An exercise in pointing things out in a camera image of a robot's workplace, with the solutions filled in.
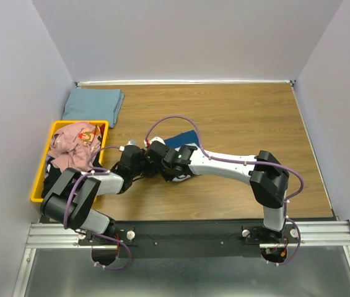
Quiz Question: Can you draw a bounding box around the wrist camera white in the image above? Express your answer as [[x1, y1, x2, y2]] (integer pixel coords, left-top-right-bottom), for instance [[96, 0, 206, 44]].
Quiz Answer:
[[126, 139, 138, 147], [144, 136, 165, 147]]

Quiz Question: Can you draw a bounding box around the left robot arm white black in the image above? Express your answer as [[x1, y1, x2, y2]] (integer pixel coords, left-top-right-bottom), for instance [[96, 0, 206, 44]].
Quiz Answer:
[[40, 145, 163, 245]]

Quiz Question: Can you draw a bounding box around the yellow plastic bin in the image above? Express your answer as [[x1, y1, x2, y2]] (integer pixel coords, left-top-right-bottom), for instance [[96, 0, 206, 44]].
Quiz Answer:
[[30, 120, 109, 203]]

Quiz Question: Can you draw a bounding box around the dark blue t-shirt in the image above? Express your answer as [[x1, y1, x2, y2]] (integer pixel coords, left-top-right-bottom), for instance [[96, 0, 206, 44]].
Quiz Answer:
[[164, 130, 200, 149]]

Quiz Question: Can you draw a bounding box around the aluminium extrusion rail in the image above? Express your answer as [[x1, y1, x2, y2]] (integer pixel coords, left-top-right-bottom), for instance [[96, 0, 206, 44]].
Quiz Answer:
[[25, 221, 350, 249]]

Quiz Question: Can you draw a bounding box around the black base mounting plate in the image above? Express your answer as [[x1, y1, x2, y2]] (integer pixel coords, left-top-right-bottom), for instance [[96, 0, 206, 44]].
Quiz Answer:
[[79, 219, 300, 269]]

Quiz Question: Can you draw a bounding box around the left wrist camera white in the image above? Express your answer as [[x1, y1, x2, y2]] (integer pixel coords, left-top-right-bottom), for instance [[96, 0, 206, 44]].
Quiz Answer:
[[126, 139, 138, 147]]

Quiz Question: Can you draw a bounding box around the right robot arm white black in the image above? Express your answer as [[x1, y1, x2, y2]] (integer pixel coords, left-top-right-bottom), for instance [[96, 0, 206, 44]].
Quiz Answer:
[[145, 140, 289, 243]]

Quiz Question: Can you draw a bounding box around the folded light blue t-shirt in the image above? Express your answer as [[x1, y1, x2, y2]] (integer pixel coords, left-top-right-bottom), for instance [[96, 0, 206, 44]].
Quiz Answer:
[[62, 88, 125, 128]]

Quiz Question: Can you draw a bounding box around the pink t-shirt in bin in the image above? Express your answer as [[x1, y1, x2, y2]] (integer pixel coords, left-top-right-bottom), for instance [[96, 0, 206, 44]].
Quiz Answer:
[[47, 122, 102, 172]]

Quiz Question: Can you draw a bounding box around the black garment in bin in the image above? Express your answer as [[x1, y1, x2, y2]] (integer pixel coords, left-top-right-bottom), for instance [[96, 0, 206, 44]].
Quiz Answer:
[[40, 163, 107, 199]]

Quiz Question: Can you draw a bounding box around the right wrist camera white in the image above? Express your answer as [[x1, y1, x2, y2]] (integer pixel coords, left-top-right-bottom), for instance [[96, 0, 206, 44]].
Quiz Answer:
[[144, 136, 165, 147]]

